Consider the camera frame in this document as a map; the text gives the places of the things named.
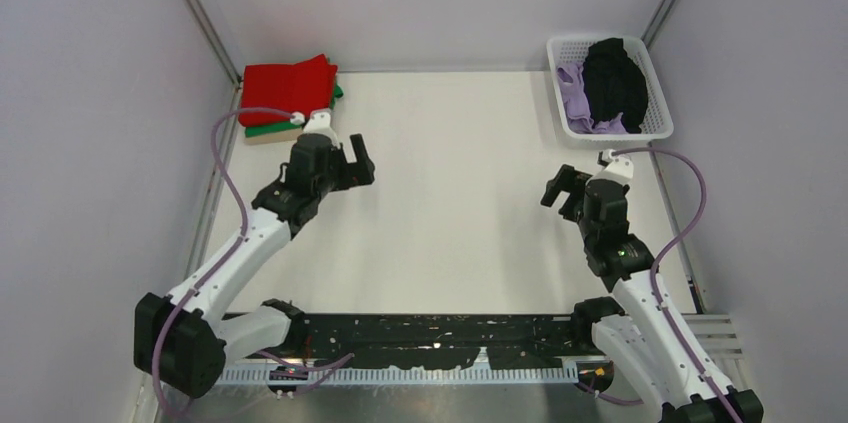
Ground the red t-shirt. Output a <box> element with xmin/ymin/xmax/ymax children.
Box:
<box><xmin>241</xmin><ymin>54</ymin><xmax>338</xmax><ymax>117</ymax></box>

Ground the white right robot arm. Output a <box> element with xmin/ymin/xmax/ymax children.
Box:
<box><xmin>541</xmin><ymin>157</ymin><xmax>765</xmax><ymax>422</ymax></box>

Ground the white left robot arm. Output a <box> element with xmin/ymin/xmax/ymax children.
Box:
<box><xmin>133</xmin><ymin>133</ymin><xmax>375</xmax><ymax>398</ymax></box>

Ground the folded beige t-shirt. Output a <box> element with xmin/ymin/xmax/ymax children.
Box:
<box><xmin>244</xmin><ymin>130</ymin><xmax>302</xmax><ymax>145</ymax></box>

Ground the folded green t-shirt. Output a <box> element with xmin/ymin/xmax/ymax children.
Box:
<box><xmin>244</xmin><ymin>84</ymin><xmax>344</xmax><ymax>139</ymax></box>

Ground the lilac t-shirt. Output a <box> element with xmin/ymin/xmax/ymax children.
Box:
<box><xmin>555</xmin><ymin>62</ymin><xmax>628</xmax><ymax>135</ymax></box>

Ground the black t-shirt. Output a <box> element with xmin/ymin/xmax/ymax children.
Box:
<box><xmin>582</xmin><ymin>38</ymin><xmax>648</xmax><ymax>134</ymax></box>

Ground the white plastic laundry basket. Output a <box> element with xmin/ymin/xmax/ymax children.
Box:
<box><xmin>547</xmin><ymin>34</ymin><xmax>674</xmax><ymax>148</ymax></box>

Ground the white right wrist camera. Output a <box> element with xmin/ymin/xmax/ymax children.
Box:
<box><xmin>592</xmin><ymin>149</ymin><xmax>635</xmax><ymax>186</ymax></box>

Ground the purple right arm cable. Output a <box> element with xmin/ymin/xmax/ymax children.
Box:
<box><xmin>576</xmin><ymin>146</ymin><xmax>747</xmax><ymax>423</ymax></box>

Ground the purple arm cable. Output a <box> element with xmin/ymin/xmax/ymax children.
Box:
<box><xmin>576</xmin><ymin>146</ymin><xmax>747</xmax><ymax>423</ymax></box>
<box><xmin>150</xmin><ymin>107</ymin><xmax>356</xmax><ymax>421</ymax></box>

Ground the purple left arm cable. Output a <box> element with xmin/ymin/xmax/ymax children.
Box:
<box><xmin>150</xmin><ymin>107</ymin><xmax>356</xmax><ymax>421</ymax></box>

